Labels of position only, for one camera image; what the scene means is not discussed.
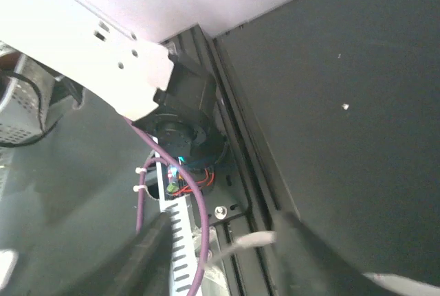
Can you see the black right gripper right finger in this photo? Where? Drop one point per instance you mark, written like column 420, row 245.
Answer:
column 307, row 266

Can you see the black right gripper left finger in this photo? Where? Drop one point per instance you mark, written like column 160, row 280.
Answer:
column 141, row 267

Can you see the white shoelace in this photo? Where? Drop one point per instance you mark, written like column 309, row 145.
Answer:
column 248, row 241

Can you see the black canvas sneaker white sole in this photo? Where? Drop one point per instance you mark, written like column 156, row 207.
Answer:
column 403, row 285

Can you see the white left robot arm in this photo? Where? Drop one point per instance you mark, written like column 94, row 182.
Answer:
column 165, row 95

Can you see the grey perforated metal box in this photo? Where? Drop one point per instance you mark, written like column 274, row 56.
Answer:
column 26, row 91

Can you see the light blue slotted cable duct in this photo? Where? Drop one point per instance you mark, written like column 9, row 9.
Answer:
column 183, row 258

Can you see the black front mounting rail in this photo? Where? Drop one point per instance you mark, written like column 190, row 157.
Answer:
column 244, row 197

